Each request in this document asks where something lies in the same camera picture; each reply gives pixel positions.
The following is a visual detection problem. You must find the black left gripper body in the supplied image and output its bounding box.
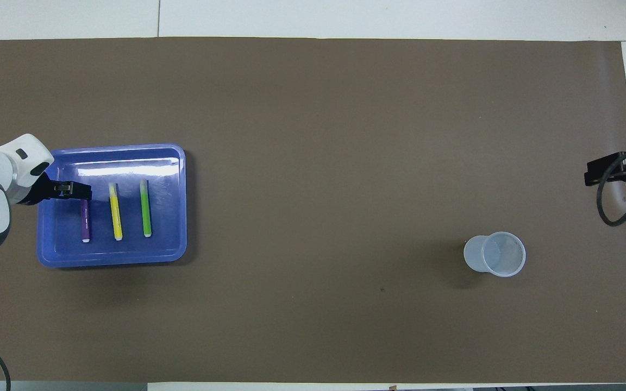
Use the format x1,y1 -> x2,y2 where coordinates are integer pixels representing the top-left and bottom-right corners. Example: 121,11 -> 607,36
18,173 -> 62,206

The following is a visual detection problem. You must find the purple marker pen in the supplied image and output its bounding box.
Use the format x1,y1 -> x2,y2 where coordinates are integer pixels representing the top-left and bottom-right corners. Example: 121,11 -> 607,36
80,199 -> 92,243

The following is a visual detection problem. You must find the yellow marker pen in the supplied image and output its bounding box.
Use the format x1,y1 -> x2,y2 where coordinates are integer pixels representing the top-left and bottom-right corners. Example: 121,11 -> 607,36
108,182 -> 123,241

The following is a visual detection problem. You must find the green marker pen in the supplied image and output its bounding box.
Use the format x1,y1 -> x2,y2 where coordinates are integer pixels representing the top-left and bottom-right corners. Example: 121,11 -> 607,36
140,179 -> 152,238

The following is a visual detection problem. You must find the blue plastic tray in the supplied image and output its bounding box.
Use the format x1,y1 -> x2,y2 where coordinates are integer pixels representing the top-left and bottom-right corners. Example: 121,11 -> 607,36
37,143 -> 187,269

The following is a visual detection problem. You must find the clear plastic cup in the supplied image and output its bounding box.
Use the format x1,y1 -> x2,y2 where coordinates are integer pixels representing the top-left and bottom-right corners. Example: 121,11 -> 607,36
464,231 -> 527,278

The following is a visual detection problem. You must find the brown table mat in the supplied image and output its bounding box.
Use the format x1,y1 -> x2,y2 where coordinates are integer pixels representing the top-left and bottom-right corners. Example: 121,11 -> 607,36
0,37 -> 626,383

